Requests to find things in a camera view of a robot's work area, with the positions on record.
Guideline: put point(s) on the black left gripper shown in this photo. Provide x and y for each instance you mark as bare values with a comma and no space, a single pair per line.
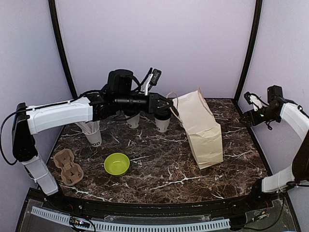
153,101

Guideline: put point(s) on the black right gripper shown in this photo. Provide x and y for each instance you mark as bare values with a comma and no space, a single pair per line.
250,115

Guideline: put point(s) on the white paper coffee cup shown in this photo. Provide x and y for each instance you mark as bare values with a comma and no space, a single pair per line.
133,121

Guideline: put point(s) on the brown paper takeout bag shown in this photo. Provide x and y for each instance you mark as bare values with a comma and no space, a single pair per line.
203,132

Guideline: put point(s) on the brown cardboard cup carrier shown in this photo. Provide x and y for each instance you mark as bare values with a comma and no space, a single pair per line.
71,172

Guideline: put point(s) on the black plastic cup lid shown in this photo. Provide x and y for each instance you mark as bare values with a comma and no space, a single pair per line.
164,115

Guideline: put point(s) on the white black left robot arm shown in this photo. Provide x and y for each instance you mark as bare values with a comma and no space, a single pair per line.
91,106

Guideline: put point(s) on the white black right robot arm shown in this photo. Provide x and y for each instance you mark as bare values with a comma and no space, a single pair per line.
287,146

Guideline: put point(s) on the lime green bowl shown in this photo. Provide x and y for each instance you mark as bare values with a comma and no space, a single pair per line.
117,164

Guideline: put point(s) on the bundle of white wrapped straws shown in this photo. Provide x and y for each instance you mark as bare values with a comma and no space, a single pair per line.
88,127

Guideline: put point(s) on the white cup holding straws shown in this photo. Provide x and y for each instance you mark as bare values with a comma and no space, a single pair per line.
94,138

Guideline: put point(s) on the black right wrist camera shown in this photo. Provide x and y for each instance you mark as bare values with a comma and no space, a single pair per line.
273,92

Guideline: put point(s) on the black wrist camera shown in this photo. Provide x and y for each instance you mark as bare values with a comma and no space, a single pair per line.
119,81
273,92

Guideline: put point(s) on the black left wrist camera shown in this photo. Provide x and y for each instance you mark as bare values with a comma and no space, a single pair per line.
119,81

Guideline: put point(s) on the black corner frame post right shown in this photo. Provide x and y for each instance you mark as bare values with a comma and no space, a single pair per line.
250,49

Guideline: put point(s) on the black corner frame post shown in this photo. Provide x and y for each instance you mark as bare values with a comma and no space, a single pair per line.
250,49
61,48

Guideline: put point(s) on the black front table rail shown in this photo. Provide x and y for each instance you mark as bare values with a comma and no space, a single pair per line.
232,207

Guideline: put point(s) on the white slotted cable duct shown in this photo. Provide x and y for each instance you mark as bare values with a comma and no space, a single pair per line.
131,224

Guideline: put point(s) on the black corner frame post left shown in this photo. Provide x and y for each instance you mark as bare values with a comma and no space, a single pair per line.
61,48

